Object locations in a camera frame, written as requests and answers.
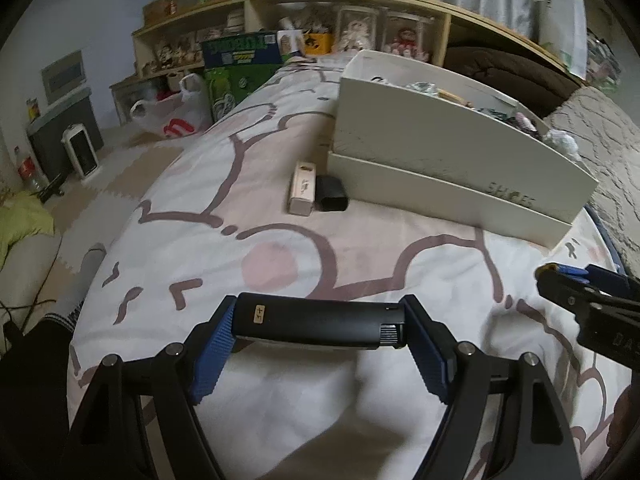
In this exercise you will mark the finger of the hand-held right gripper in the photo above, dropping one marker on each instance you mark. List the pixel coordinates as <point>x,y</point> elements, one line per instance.
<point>607,280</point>
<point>560,291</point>

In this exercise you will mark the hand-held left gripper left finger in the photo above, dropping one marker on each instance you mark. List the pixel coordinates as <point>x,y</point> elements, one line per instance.
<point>215,355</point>

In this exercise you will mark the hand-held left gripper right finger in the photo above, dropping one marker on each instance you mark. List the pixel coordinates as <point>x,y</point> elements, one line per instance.
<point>427,355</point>

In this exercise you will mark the blue lighter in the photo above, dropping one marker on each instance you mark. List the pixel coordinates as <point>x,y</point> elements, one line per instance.
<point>570,271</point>

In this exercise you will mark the black lighter gold label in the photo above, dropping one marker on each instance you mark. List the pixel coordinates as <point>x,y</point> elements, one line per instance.
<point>310,320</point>

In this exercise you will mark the small beige box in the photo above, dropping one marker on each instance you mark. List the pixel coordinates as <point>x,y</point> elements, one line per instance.
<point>302,190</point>

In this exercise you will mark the small black case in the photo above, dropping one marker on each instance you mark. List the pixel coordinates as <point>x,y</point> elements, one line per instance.
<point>331,194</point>

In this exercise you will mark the white shoe box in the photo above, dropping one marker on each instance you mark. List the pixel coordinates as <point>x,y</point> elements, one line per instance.
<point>425,145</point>

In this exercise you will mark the blue bed sheet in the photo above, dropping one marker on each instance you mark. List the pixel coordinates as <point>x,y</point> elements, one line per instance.
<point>607,245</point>

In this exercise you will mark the beige textured pillows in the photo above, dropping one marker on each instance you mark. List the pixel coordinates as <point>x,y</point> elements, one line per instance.
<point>610,160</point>

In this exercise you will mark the grey sock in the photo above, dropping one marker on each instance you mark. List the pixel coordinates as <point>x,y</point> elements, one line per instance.
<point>80,285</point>

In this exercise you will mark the black pants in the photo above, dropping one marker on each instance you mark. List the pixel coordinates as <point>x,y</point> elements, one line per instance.
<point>30,385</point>

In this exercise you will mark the clear storage bin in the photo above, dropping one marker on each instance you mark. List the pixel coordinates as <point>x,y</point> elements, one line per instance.
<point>602,60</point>

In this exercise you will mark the folded brown blanket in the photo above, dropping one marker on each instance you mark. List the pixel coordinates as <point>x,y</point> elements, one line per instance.
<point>500,67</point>

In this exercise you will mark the yellow-green cloth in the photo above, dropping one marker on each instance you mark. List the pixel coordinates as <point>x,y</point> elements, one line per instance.
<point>22,225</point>

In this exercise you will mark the black floor stand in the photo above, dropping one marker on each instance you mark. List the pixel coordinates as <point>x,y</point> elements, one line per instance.
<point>52,186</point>

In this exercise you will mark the white plastic bag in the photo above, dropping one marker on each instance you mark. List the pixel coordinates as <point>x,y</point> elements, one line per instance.
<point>175,120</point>

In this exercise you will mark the small white heater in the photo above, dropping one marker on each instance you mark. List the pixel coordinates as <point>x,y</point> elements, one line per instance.
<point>81,152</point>

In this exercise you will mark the cola bottle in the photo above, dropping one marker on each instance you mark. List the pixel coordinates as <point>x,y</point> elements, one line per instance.
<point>30,170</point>

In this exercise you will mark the red dress doll case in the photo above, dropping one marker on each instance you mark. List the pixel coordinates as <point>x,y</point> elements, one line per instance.
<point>407,35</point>

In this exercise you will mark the row of small figurines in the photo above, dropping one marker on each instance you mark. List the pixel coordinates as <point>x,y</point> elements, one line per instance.
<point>175,52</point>

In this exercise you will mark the green printed cardboard box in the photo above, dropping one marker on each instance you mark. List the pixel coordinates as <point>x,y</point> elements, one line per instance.
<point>240,50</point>

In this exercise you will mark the yellow crate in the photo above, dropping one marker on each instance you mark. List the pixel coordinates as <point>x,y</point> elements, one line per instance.
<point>319,44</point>

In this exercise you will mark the white dress doll case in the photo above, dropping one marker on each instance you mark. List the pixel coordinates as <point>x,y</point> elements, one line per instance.
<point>356,30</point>

